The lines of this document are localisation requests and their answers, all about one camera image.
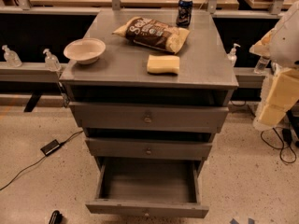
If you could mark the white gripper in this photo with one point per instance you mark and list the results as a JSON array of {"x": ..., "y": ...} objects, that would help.
[{"x": 286, "y": 47}]

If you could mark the grey bottom drawer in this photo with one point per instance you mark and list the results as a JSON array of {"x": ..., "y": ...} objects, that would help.
[{"x": 148, "y": 188}]

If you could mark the grey drawer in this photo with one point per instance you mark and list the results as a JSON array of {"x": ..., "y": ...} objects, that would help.
[
  {"x": 167, "y": 118},
  {"x": 148, "y": 188},
  {"x": 148, "y": 149}
]

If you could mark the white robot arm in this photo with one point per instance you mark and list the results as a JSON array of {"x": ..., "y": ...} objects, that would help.
[{"x": 281, "y": 43}]

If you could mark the grey drawer cabinet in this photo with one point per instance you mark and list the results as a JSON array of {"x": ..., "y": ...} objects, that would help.
[{"x": 120, "y": 76}]

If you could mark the grey top drawer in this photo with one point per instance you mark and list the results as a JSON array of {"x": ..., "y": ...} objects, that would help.
[{"x": 167, "y": 118}]

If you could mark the grey middle drawer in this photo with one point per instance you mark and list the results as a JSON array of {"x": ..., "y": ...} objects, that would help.
[{"x": 148, "y": 149}]

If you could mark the clear water bottle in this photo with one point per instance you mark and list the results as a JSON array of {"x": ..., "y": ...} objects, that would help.
[{"x": 261, "y": 64}]

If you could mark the right sanitizer bottle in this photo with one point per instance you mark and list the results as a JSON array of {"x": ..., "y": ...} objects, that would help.
[{"x": 232, "y": 54}]

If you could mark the sanitizer bottle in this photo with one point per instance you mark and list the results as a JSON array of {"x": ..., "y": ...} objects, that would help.
[
  {"x": 232, "y": 54},
  {"x": 11, "y": 57},
  {"x": 51, "y": 61}
]

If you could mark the blue soda can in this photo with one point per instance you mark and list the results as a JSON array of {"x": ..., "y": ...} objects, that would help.
[{"x": 184, "y": 13}]

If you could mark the yellow sponge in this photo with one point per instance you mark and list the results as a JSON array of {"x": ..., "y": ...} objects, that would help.
[{"x": 163, "y": 64}]

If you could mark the brown chip bag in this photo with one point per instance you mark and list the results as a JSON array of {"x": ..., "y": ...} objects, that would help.
[{"x": 153, "y": 34}]

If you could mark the white bowl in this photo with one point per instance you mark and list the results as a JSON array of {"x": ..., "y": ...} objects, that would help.
[{"x": 85, "y": 50}]

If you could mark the black power adapter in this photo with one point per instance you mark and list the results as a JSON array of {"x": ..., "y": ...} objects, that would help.
[{"x": 50, "y": 147}]

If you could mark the black object on floor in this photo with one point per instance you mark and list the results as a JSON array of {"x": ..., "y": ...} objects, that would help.
[{"x": 56, "y": 217}]

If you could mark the far left sanitizer bottle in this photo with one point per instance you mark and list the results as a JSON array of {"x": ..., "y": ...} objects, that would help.
[{"x": 11, "y": 57}]

